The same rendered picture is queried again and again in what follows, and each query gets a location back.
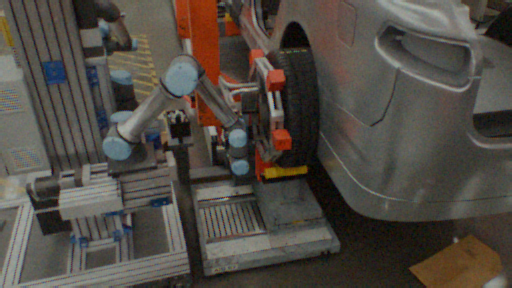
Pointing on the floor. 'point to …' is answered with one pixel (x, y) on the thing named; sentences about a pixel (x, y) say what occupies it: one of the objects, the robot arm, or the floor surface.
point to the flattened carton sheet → (459, 265)
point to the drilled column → (182, 163)
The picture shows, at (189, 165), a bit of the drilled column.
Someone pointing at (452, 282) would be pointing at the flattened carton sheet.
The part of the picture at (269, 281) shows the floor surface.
